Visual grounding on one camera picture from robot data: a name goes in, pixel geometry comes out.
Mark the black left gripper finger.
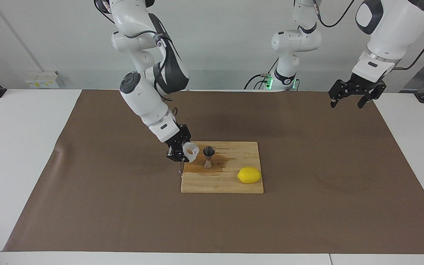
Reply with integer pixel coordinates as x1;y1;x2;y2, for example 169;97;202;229
357;81;387;109
328;79;357;108

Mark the steel double jigger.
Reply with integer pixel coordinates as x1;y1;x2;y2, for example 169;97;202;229
202;146;216;170

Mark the wooden cutting board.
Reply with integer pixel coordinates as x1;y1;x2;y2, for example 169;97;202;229
178;141;265;194

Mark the yellow lemon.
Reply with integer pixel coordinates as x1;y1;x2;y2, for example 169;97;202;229
237;167;262;184

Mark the brown paper table mat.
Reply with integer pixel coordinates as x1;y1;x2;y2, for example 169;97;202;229
3;89;424;254

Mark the black base cable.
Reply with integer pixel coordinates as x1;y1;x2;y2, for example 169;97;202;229
244;55;282;90

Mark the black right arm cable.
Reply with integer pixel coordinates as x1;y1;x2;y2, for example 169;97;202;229
94;0;183;117

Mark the white wall outlet box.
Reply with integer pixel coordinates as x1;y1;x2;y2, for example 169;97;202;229
25;71;61;89

